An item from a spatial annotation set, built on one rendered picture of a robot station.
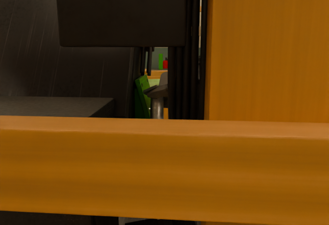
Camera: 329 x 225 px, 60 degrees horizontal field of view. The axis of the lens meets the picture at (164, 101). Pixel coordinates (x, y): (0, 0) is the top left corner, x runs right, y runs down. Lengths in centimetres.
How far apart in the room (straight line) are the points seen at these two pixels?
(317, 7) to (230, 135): 15
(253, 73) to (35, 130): 22
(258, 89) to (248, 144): 7
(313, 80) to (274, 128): 7
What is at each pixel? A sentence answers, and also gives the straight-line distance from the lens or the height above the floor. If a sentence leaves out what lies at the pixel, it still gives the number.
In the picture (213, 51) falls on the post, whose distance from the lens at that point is 30.
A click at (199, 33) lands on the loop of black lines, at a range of 38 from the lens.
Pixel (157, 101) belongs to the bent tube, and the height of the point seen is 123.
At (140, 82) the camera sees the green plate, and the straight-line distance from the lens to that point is 66.
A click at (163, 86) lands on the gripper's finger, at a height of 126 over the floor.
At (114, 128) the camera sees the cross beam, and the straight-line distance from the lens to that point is 28.
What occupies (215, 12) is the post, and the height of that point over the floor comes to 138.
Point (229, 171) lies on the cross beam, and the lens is 28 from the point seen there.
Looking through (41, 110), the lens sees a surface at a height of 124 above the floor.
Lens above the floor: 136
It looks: 12 degrees down
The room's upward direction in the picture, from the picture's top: straight up
